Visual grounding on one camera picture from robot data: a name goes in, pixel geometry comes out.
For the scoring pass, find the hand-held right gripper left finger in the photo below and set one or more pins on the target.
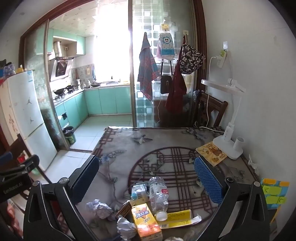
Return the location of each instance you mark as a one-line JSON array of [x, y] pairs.
[[87, 173]]

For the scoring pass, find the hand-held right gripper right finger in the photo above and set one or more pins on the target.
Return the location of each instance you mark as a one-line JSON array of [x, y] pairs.
[[208, 180]]

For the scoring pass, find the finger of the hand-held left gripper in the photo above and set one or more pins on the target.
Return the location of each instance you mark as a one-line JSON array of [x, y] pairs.
[[29, 162]]

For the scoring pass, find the white paper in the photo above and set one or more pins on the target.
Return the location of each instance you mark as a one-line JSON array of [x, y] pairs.
[[126, 228], [99, 208]]

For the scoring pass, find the yellow packaging box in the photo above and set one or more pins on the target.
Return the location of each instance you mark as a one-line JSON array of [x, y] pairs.
[[178, 217]]

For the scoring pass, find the brown small box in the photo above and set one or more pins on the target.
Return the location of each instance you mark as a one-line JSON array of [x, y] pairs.
[[123, 209]]

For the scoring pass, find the clear plastic bottle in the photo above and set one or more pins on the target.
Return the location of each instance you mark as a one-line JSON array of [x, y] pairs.
[[158, 194]]

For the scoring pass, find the yellow drink carton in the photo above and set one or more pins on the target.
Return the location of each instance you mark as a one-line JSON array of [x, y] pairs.
[[144, 220]]

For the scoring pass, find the black trash bin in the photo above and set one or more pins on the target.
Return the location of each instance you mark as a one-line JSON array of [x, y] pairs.
[[69, 135]]

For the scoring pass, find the carved dark wooden chair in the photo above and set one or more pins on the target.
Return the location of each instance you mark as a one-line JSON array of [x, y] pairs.
[[22, 144]]

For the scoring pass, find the white refrigerator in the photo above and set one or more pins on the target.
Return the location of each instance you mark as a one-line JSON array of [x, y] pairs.
[[30, 115]]

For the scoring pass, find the white crumpled tissue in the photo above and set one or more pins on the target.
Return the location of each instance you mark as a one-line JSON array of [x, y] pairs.
[[254, 164]]

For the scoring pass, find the table with floral cloth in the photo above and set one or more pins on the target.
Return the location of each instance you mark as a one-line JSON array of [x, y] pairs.
[[161, 143]]

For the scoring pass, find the teal kitchen base cabinets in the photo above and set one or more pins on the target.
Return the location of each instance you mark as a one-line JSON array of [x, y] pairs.
[[106, 99]]

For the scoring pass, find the black wok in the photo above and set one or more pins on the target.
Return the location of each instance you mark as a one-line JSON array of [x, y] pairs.
[[59, 91]]

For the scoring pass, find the dark red garment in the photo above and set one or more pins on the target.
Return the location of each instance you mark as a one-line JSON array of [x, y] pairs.
[[175, 92]]

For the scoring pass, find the steel range hood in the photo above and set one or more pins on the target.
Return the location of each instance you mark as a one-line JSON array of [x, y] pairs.
[[61, 68]]

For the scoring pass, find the black handbag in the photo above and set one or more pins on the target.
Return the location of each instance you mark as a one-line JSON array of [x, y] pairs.
[[165, 84]]

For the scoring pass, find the plaid cloth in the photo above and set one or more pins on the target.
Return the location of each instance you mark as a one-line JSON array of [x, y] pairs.
[[146, 69]]

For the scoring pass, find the black white printed bag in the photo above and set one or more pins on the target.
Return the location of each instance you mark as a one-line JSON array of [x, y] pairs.
[[190, 59]]

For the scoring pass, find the blue smiley hanging bag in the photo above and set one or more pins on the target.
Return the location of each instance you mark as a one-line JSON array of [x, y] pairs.
[[166, 46]]

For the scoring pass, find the teal kitchen wall cabinets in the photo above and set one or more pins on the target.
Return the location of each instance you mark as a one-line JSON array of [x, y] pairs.
[[79, 45]]

